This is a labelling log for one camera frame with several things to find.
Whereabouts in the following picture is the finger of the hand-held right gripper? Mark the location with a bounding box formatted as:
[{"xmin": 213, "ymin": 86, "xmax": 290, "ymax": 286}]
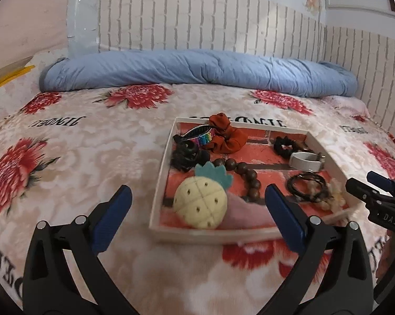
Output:
[
  {"xmin": 366, "ymin": 171, "xmax": 395, "ymax": 201},
  {"xmin": 345, "ymin": 178, "xmax": 395, "ymax": 235}
]

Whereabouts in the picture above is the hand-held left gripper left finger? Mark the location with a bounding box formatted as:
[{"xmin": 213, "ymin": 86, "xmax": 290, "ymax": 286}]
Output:
[{"xmin": 22, "ymin": 185, "xmax": 133, "ymax": 315}]

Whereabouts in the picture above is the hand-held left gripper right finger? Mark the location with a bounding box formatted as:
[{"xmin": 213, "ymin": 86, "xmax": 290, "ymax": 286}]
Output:
[{"xmin": 265, "ymin": 184, "xmax": 375, "ymax": 315}]

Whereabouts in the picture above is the black cord bracelet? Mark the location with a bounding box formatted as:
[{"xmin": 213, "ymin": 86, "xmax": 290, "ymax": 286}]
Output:
[{"xmin": 286, "ymin": 173, "xmax": 329, "ymax": 202}]

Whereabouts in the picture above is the white flower hair clip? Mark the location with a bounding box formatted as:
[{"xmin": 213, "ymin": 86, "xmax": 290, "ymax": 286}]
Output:
[{"xmin": 307, "ymin": 177, "xmax": 349, "ymax": 211}]

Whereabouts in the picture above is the brown wooden bead bracelet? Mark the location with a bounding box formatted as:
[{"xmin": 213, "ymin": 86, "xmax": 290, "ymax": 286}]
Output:
[{"xmin": 211, "ymin": 157, "xmax": 262, "ymax": 204}]

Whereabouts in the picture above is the white strap watch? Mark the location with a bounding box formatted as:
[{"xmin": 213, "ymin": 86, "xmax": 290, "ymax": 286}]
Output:
[{"xmin": 289, "ymin": 149, "xmax": 328, "ymax": 173}]

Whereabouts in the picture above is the white tray with brick print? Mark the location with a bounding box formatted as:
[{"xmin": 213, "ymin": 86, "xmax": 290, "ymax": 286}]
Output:
[{"xmin": 148, "ymin": 116, "xmax": 362, "ymax": 245}]

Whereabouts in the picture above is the pink pineapple plush headband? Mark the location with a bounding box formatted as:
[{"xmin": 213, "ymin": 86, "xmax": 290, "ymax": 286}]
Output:
[{"xmin": 173, "ymin": 162, "xmax": 280, "ymax": 229}]

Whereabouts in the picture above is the small black hair claw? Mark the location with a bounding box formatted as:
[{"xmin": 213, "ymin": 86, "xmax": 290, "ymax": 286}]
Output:
[{"xmin": 169, "ymin": 143, "xmax": 211, "ymax": 173}]

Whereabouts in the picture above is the rainbow flower hair claw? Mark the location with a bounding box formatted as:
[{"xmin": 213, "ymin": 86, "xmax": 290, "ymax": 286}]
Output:
[{"xmin": 173, "ymin": 125, "xmax": 218, "ymax": 153}]

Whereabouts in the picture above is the person's right hand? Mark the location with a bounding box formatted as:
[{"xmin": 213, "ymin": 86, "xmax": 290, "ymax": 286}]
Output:
[{"xmin": 380, "ymin": 231, "xmax": 395, "ymax": 271}]

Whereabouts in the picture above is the floral fleece blanket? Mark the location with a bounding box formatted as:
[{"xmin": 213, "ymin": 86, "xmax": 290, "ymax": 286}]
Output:
[{"xmin": 0, "ymin": 83, "xmax": 395, "ymax": 315}]

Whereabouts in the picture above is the black scrunchie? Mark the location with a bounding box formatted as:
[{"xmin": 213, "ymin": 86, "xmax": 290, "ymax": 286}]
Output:
[{"xmin": 273, "ymin": 136, "xmax": 300, "ymax": 158}]

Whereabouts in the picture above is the orange scrunchie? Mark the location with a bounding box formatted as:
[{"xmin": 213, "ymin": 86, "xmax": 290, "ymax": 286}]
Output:
[{"xmin": 206, "ymin": 112, "xmax": 247, "ymax": 154}]

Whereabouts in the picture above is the blue quilt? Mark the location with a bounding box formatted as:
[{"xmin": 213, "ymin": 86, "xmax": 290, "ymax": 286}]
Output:
[{"xmin": 39, "ymin": 49, "xmax": 358, "ymax": 97}]

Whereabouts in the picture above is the yellow flat package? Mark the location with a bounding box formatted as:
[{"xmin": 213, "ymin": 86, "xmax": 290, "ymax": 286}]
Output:
[{"xmin": 0, "ymin": 56, "xmax": 35, "ymax": 94}]

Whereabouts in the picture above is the clear plastic bag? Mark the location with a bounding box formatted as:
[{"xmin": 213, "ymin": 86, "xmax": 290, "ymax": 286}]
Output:
[{"xmin": 67, "ymin": 0, "xmax": 101, "ymax": 58}]

